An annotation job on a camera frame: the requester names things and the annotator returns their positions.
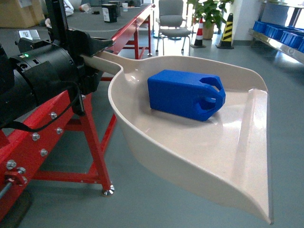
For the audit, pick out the black bin with label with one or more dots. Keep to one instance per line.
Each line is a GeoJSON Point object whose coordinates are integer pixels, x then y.
{"type": "Point", "coordinates": [109, 13]}

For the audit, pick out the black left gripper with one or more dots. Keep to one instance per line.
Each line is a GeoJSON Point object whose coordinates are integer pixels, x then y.
{"type": "Point", "coordinates": [78, 43]}

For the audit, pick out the white paper cup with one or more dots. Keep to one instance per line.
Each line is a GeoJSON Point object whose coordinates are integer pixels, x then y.
{"type": "Point", "coordinates": [125, 7]}

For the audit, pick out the blue plastic block part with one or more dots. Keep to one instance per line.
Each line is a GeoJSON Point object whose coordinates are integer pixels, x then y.
{"type": "Point", "coordinates": [193, 95]}

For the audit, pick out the steel shelf rack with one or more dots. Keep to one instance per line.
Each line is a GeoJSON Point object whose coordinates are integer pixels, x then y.
{"type": "Point", "coordinates": [286, 39]}

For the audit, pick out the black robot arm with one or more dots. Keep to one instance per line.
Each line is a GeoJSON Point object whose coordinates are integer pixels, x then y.
{"type": "Point", "coordinates": [39, 74]}

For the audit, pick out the large cardboard box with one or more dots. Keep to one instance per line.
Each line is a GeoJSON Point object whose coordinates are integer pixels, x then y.
{"type": "Point", "coordinates": [20, 13]}

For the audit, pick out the potted green plant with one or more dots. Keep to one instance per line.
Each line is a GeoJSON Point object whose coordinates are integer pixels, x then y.
{"type": "Point", "coordinates": [211, 11]}

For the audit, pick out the grey office chair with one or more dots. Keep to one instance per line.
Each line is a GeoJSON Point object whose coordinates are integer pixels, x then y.
{"type": "Point", "coordinates": [170, 22]}

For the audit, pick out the red table frame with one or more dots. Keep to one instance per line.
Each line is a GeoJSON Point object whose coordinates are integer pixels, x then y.
{"type": "Point", "coordinates": [21, 155]}

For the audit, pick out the beige plastic dustpan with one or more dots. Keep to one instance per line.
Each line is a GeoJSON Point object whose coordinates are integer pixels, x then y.
{"type": "Point", "coordinates": [225, 159]}

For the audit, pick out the yellow black striped bollard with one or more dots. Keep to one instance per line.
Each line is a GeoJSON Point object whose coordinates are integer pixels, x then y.
{"type": "Point", "coordinates": [226, 39]}

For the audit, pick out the red white traffic cone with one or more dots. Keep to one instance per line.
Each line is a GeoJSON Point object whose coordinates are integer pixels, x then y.
{"type": "Point", "coordinates": [198, 43]}

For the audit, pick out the blue storage bin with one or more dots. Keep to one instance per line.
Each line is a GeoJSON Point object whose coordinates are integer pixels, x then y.
{"type": "Point", "coordinates": [260, 26]}

